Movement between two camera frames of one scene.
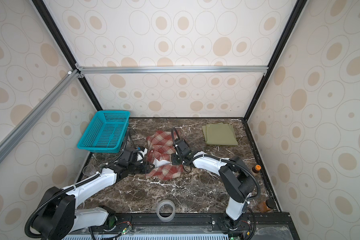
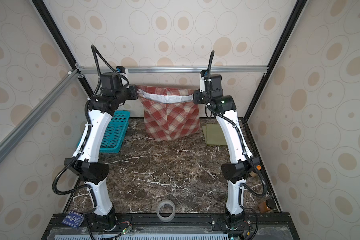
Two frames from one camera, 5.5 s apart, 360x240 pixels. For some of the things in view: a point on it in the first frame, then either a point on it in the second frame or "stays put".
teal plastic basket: (107, 133) stays put
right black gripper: (173, 159) to (198, 99)
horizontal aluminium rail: (121, 69) stays put
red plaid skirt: (161, 146) to (170, 113)
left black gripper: (146, 167) to (132, 90)
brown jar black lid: (266, 206) stays put
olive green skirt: (219, 134) stays put
